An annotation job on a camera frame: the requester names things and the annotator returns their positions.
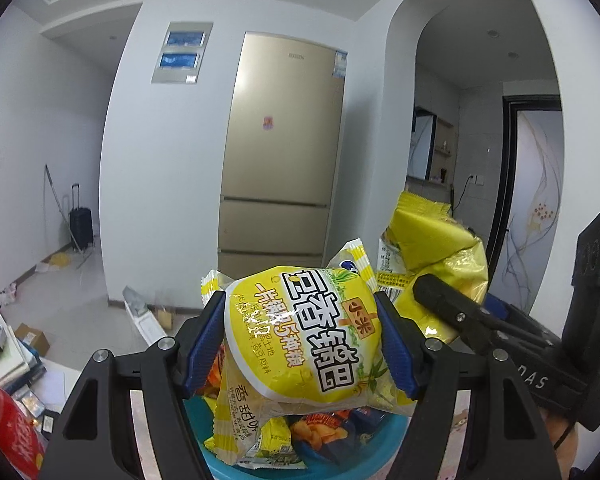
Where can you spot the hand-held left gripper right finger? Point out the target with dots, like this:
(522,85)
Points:
(395,350)

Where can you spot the orange snack packet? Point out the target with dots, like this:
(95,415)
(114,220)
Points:
(320,430)

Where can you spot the red fridge sticker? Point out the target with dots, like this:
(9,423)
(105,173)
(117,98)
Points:
(267,122)

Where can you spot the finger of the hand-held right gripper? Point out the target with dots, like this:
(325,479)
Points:
(525,322)
(450,307)

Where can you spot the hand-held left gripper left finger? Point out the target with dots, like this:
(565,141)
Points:
(205,340)

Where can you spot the small dark blue snack packet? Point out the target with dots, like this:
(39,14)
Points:
(370,422)

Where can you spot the bathroom mirror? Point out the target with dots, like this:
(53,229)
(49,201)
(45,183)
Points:
(422,145)

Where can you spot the wooden wall shelf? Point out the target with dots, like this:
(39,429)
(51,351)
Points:
(442,152)

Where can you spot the mop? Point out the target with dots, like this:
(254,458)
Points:
(62,210)

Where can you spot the yellow striped-edge snack packet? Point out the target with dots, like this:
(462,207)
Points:
(300,335)

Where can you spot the pale yellow snack packet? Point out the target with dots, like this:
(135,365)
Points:
(280,445)

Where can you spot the yellow chips packet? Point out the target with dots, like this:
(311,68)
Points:
(430,240)

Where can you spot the black suitcase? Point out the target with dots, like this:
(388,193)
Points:
(81,225)

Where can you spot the gold refrigerator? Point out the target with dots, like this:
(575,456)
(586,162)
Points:
(280,170)

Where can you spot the long white box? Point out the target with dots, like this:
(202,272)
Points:
(142,315)

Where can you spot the small cardboard box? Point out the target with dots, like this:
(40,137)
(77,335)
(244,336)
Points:
(165,319)

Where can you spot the stack of books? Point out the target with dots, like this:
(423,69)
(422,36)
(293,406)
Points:
(10,355)

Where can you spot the blue fridge label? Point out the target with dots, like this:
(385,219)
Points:
(340,62)

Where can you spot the person's right hand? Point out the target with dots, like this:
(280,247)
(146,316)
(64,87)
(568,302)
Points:
(560,450)

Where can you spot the red drink bottle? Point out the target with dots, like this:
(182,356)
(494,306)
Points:
(7,435)

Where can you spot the grey electrical panel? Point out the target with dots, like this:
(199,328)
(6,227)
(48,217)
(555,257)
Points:
(182,52)

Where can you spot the blue plastic basin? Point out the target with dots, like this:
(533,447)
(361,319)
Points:
(385,455)

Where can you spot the white wall socket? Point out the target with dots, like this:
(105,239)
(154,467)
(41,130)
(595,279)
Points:
(477,179)

